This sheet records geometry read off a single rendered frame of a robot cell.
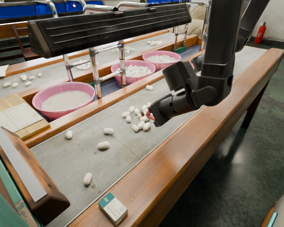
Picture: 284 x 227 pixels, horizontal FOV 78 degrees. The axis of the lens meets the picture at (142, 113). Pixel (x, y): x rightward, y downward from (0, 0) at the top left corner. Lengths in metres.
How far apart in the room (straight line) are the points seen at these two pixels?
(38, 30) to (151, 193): 0.44
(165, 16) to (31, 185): 0.64
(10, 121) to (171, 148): 0.57
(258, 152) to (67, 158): 1.59
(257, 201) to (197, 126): 0.97
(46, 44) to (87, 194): 0.37
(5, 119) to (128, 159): 0.47
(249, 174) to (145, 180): 1.24
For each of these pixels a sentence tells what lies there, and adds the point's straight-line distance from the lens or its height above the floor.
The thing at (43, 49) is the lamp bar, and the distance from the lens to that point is 0.45.
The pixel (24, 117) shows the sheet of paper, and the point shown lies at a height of 0.78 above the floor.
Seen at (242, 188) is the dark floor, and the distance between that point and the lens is 1.55.
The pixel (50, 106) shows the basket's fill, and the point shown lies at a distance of 0.90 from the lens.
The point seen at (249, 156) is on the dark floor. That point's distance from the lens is 1.78.
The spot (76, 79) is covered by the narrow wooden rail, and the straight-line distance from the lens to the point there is 1.04.
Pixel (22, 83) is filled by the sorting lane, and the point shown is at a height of 0.74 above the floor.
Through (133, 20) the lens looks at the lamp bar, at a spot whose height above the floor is 1.08.
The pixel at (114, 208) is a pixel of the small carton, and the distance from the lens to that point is 0.43.
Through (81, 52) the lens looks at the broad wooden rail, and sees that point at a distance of 1.45.
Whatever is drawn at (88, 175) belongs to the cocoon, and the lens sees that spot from 0.52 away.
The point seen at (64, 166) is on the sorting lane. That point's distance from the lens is 0.59.
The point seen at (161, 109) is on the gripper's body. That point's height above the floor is 0.89.
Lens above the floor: 1.17
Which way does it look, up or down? 36 degrees down
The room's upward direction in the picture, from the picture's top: straight up
